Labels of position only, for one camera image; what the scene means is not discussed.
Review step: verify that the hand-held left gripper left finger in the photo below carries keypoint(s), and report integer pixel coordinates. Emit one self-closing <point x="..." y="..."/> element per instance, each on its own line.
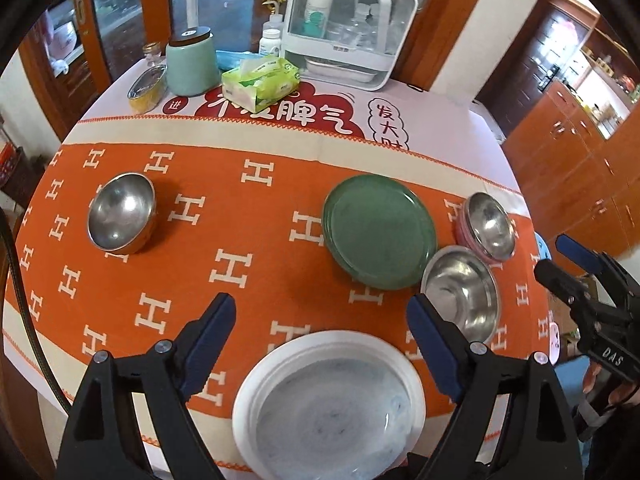
<point x="210" y="350"/>

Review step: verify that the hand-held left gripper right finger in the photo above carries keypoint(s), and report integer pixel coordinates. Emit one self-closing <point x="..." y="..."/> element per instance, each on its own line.
<point x="432" y="350"/>

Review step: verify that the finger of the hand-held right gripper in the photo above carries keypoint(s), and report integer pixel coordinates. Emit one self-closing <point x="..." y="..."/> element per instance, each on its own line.
<point x="562" y="282"/>
<point x="575" y="252"/>

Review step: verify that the pink steel bowl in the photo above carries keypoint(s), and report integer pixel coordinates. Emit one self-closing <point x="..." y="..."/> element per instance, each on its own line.
<point x="492" y="225"/>

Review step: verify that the blue patterned white plate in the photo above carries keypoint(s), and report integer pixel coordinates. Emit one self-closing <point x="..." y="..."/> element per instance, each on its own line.
<point x="330" y="420"/>

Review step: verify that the green plate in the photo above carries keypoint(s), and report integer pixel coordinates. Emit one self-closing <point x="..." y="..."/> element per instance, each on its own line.
<point x="375" y="230"/>

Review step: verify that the large steel bowl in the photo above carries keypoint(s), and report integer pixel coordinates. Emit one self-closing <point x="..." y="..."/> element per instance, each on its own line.
<point x="120" y="215"/>

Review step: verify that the person's right hand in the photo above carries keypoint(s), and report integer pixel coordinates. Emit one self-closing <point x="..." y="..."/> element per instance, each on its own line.
<point x="622" y="394"/>

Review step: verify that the blue plastic stool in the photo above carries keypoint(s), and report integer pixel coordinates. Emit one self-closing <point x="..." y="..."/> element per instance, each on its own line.
<point x="542" y="247"/>

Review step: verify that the wooden shelf cabinet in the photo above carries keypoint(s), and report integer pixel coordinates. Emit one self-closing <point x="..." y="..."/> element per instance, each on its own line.
<point x="575" y="150"/>

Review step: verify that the brown entrance door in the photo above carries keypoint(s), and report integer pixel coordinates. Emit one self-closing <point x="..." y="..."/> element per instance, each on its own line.
<point x="540" y="45"/>

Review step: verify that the wooden glass sliding door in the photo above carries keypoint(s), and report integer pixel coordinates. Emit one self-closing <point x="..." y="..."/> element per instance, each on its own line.
<point x="125" y="10"/>
<point x="445" y="35"/>

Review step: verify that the yellow can with foil lid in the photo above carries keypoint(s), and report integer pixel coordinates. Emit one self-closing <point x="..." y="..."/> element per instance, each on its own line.
<point x="145" y="87"/>

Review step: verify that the green tissue pack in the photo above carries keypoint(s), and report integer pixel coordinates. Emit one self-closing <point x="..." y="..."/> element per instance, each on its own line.
<point x="260" y="82"/>

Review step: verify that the teal canister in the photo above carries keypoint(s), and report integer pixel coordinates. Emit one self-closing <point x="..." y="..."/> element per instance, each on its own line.
<point x="192" y="67"/>

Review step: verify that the blue face mask pack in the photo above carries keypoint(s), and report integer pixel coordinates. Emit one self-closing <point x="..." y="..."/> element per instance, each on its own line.
<point x="230" y="60"/>

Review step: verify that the small glass jar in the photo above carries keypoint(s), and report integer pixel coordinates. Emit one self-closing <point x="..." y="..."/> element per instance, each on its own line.
<point x="152" y="55"/>

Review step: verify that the wooden glass display cabinet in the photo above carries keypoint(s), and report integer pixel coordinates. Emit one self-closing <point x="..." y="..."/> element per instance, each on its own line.
<point x="85" y="75"/>

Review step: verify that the clear plastic bottle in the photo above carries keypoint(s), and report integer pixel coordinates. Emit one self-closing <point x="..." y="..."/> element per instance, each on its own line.
<point x="362" y="27"/>

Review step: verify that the white pill bottle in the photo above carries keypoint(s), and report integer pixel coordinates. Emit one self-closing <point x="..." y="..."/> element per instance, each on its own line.
<point x="270" y="42"/>

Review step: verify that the clear squeeze bottle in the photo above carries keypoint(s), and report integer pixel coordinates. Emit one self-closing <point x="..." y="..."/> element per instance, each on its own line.
<point x="274" y="22"/>

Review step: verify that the pink ceramic pot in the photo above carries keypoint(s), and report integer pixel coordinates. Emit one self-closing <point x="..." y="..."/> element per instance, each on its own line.
<point x="62" y="40"/>

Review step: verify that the white teal lotion bottle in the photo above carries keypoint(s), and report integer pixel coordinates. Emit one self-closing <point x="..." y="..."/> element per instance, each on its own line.
<point x="316" y="10"/>

